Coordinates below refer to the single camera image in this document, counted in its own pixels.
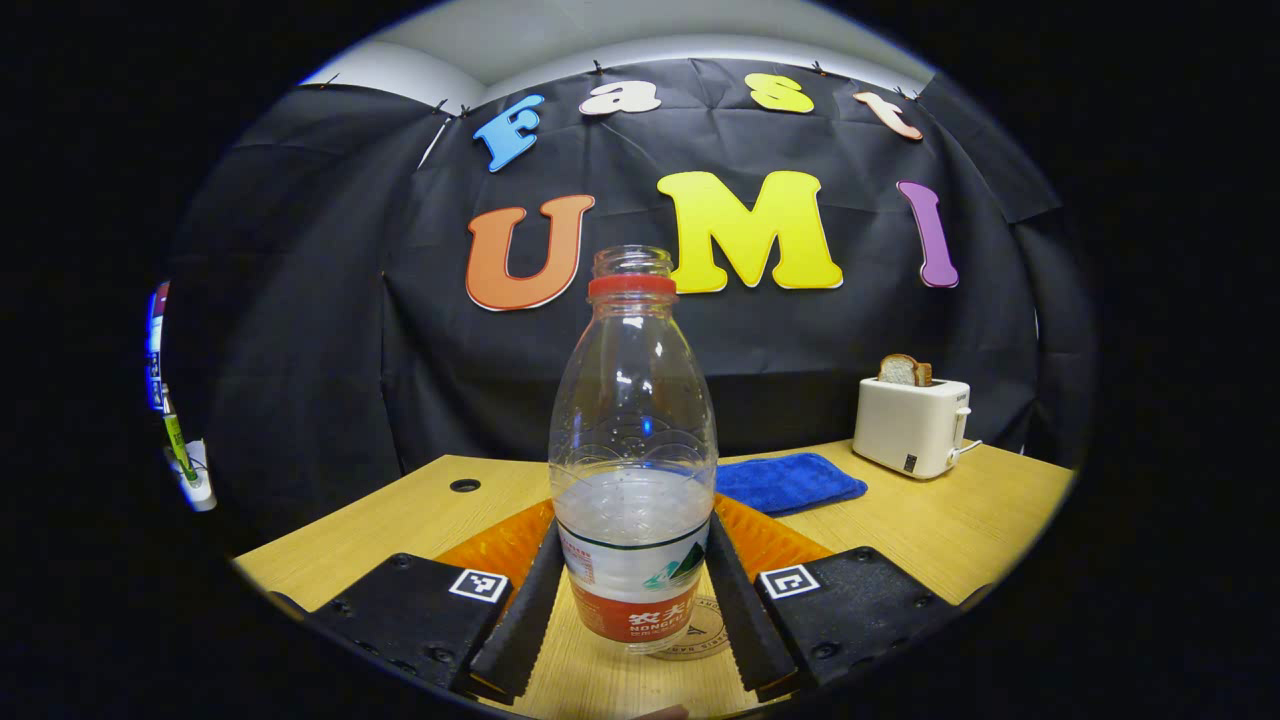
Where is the round wooden coaster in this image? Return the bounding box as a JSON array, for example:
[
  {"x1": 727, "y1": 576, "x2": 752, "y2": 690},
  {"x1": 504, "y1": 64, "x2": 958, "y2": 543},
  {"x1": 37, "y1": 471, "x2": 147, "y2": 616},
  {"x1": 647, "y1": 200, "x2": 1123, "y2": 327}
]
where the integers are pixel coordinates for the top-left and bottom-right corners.
[{"x1": 645, "y1": 595, "x2": 733, "y2": 661}]

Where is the computer monitor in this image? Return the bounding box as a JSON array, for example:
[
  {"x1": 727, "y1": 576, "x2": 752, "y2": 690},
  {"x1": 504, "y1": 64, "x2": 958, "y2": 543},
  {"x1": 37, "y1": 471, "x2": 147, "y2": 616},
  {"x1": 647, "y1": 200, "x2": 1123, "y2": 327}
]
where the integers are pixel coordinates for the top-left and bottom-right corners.
[{"x1": 148, "y1": 282, "x2": 171, "y2": 413}]

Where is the small white side table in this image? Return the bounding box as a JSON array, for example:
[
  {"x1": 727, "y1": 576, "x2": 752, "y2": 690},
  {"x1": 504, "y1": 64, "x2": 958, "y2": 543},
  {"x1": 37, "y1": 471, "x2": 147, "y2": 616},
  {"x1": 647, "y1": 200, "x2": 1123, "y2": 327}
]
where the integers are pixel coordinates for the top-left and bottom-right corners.
[{"x1": 168, "y1": 438, "x2": 218, "y2": 513}]

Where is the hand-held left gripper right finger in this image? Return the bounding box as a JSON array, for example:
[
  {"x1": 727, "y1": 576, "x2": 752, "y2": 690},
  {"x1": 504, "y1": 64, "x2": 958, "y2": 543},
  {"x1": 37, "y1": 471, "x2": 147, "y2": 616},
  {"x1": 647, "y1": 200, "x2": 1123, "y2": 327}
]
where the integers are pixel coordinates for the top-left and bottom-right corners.
[{"x1": 705, "y1": 493, "x2": 966, "y2": 703}]

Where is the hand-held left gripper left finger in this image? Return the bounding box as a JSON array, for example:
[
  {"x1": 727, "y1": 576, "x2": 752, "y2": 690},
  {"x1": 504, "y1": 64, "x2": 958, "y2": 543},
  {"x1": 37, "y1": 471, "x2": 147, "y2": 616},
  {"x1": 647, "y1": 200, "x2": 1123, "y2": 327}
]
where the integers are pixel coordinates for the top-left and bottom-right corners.
[{"x1": 300, "y1": 500, "x2": 567, "y2": 706}]

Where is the green drink bottle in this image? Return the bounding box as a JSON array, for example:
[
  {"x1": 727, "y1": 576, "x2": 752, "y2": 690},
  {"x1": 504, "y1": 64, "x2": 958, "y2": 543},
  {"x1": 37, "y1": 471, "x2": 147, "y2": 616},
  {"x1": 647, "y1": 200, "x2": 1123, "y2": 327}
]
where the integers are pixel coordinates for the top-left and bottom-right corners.
[{"x1": 163, "y1": 393, "x2": 198, "y2": 487}]

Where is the blue folded towel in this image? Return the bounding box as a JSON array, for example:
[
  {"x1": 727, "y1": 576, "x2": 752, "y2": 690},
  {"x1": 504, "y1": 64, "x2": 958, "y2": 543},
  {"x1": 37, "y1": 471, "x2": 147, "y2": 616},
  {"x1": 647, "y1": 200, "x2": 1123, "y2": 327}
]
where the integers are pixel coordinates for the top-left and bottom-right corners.
[{"x1": 714, "y1": 452, "x2": 869, "y2": 517}]

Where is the white toaster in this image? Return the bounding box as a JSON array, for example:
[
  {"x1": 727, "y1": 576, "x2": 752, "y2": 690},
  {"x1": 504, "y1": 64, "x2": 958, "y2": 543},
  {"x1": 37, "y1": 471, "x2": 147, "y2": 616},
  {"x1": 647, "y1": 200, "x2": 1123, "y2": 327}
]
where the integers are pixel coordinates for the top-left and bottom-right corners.
[{"x1": 852, "y1": 377, "x2": 973, "y2": 481}]

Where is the clear plastic water bottle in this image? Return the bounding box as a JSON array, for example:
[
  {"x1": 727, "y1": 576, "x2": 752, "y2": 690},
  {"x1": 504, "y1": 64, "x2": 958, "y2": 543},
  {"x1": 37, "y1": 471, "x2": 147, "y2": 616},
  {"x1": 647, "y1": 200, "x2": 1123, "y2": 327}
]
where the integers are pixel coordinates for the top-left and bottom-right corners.
[{"x1": 548, "y1": 245, "x2": 719, "y2": 656}]

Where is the black backdrop cloth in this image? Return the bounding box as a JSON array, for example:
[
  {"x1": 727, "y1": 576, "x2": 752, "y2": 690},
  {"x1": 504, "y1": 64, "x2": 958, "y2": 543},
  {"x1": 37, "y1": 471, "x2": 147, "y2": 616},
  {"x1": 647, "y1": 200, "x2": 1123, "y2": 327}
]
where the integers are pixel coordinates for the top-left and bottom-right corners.
[{"x1": 160, "y1": 58, "x2": 1096, "y2": 521}]

